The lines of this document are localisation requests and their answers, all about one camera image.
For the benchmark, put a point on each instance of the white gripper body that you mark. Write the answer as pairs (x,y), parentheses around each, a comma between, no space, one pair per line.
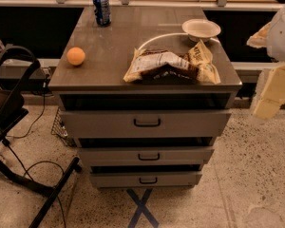
(282,37)

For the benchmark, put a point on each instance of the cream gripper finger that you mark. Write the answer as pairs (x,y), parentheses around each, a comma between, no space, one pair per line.
(260,38)
(272,96)

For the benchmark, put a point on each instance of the brown chip bag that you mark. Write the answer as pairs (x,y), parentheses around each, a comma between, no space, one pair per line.
(195,65)

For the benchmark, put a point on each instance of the blue pepsi can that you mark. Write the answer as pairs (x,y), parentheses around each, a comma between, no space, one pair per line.
(102,12)

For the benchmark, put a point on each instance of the white bowl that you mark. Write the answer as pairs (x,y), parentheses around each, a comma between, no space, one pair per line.
(200,29)

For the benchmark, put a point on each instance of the grey drawer cabinet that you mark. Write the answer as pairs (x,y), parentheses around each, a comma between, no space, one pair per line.
(147,104)

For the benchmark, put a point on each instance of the orange fruit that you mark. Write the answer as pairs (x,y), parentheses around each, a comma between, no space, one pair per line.
(75,56)

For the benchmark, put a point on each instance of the middle grey drawer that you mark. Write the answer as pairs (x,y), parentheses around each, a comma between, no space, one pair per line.
(140,156)

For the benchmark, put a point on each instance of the grey drawer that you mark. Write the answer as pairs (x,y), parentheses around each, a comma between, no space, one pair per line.
(145,124)
(156,179)
(140,156)

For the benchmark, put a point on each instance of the bottom grey drawer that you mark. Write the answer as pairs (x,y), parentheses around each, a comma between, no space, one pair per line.
(156,179)

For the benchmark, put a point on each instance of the top grey drawer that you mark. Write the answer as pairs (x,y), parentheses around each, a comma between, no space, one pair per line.
(145,124)

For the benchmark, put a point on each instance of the black metal stand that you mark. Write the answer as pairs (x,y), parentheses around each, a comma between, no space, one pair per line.
(11,113)

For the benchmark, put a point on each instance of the wire mesh basket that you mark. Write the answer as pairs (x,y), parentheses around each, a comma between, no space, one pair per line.
(59,130)

